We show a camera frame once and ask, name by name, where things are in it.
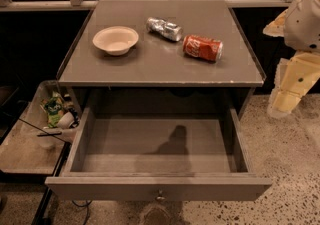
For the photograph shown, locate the green snack bag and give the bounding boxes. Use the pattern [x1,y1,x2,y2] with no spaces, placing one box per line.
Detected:
[41,92,65,128]

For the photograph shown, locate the grey top drawer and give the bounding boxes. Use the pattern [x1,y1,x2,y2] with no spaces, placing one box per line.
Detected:
[46,109,272,202]

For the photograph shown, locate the clear plastic bin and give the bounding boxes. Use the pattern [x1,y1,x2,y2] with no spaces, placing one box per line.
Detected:
[0,80,77,174]

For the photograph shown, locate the white paper bowl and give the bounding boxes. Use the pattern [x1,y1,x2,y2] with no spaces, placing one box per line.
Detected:
[92,26,139,56]

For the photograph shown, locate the white cup in bin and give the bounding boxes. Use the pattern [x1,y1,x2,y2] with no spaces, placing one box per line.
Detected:
[57,112,74,129]

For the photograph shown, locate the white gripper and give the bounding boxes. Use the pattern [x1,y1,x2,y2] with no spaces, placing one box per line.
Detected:
[263,0,320,118]

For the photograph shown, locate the black stick tool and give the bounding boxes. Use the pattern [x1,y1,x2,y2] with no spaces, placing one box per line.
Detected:
[37,131,62,137]

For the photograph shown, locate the black cable on floor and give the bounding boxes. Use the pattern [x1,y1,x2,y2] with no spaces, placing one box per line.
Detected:
[71,200,92,225]

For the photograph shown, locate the grey drawer cabinet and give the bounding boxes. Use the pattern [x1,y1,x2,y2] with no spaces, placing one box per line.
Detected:
[58,0,265,113]

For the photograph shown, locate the crushed silver can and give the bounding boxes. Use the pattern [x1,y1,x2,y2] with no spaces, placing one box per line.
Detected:
[146,17,182,42]

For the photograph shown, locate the red cola can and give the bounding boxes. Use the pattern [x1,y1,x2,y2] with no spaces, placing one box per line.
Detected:
[183,35,223,62]

